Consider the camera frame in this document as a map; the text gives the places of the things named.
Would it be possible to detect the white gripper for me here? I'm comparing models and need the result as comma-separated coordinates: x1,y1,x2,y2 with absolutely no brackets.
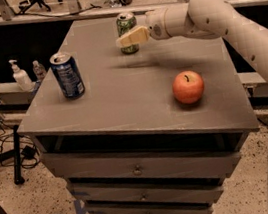
116,7,171,48

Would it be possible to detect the green soda can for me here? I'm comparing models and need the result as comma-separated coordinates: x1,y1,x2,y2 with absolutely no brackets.
116,12,139,55

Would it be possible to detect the blue soda can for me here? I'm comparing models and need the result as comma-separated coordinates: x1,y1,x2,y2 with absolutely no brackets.
50,51,85,99

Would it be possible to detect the red apple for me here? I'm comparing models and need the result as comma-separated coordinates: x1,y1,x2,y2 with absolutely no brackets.
172,71,205,104

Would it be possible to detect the grey drawer cabinet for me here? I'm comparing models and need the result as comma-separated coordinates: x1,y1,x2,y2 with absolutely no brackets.
2,0,268,214

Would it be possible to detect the clear plastic bottle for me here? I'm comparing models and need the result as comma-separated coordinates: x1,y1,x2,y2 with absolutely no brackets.
33,61,47,81

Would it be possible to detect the black chair base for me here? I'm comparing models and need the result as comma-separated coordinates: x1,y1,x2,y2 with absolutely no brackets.
18,0,63,14

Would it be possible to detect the white pump bottle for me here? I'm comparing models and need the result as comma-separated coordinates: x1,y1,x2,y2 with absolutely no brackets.
8,59,34,92

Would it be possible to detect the top drawer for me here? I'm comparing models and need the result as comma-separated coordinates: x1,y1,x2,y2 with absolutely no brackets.
39,122,245,207

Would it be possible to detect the middle drawer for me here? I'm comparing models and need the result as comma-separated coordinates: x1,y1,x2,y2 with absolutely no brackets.
67,182,223,204

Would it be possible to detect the black stand leg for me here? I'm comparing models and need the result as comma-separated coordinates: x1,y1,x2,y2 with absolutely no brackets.
0,126,24,185

